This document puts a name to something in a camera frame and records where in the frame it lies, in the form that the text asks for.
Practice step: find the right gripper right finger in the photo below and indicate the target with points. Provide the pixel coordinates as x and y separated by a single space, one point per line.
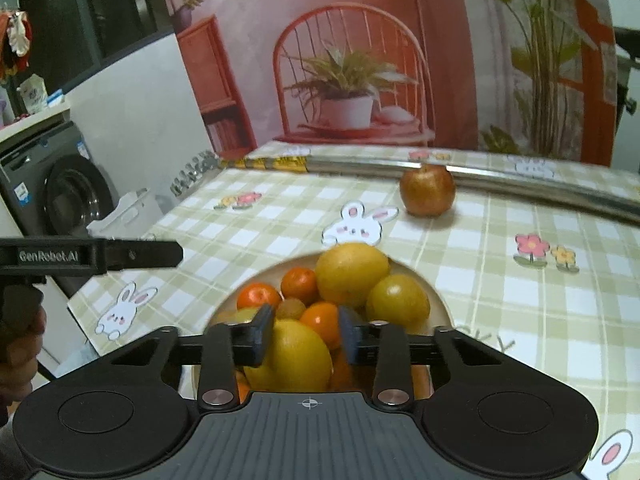
362 341

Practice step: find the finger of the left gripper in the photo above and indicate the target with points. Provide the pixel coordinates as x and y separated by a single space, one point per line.
117 255

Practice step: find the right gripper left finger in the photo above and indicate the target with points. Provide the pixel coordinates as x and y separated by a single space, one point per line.
232 343

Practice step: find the brown longan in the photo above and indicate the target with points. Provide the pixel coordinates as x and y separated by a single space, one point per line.
290 309

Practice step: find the yellow orange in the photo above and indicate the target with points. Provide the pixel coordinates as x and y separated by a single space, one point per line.
297 360
346 273

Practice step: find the green-yellow citrus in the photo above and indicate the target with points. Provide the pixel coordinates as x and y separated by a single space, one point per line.
399 299

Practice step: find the small orange mandarin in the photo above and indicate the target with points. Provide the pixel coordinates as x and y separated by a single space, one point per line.
300 283

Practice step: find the dark red apple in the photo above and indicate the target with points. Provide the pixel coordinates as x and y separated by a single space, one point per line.
428 191

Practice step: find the person left hand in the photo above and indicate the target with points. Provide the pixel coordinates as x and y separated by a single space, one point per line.
23 322

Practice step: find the white plastic basket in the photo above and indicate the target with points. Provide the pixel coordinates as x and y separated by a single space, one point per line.
136 212

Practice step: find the beige round plate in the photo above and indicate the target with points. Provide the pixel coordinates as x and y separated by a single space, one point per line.
439 314

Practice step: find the black washing machine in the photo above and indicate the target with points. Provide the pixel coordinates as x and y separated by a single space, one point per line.
53 188

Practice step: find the telescopic metal pole rake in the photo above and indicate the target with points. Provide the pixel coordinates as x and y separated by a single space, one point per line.
503 182

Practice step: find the white panel board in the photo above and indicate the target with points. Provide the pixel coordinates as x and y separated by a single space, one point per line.
141 121

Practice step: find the plaid bunny tablecloth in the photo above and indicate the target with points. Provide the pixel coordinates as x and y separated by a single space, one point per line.
549 285

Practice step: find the printed room backdrop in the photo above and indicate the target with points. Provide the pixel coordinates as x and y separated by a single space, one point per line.
520 77

